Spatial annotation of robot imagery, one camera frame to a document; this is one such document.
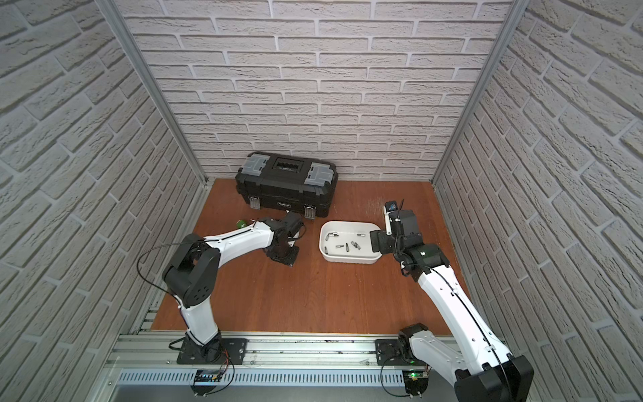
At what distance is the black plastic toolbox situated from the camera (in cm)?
97

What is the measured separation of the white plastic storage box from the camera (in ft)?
3.02

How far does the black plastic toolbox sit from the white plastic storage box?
9 cm
